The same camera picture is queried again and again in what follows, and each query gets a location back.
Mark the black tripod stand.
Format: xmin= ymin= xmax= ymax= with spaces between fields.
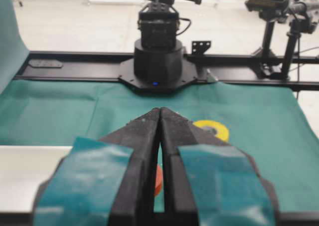
xmin=281 ymin=2 xmax=319 ymax=80

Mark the black aluminium rail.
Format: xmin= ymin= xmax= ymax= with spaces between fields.
xmin=14 ymin=51 xmax=319 ymax=93

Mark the yellow tape roll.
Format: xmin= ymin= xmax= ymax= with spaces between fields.
xmin=193 ymin=120 xmax=229 ymax=142

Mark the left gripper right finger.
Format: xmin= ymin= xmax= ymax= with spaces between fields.
xmin=160 ymin=107 xmax=280 ymax=226

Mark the camera on stand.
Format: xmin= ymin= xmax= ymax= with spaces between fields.
xmin=245 ymin=0 xmax=290 ymax=21

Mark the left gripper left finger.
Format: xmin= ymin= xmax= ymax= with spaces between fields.
xmin=33 ymin=108 xmax=160 ymax=226

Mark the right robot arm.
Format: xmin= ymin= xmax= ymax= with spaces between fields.
xmin=118 ymin=0 xmax=214 ymax=92

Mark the red tape roll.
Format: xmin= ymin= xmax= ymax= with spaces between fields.
xmin=154 ymin=165 xmax=163 ymax=197

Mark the white plastic case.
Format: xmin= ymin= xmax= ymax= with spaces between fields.
xmin=0 ymin=146 xmax=72 ymax=213

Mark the green table cloth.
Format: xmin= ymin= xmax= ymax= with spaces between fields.
xmin=0 ymin=0 xmax=319 ymax=214

